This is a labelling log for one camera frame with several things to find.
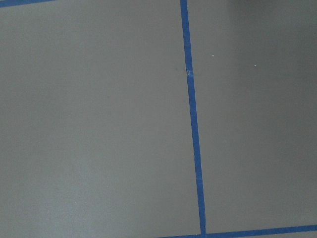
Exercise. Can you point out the vertical blue tape strip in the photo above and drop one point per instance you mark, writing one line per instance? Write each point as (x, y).
(193, 116)

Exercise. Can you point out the blue tape strip top corner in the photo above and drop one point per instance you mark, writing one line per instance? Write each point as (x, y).
(8, 3)

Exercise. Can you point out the horizontal blue tape strip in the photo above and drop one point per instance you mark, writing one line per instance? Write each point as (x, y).
(252, 233)

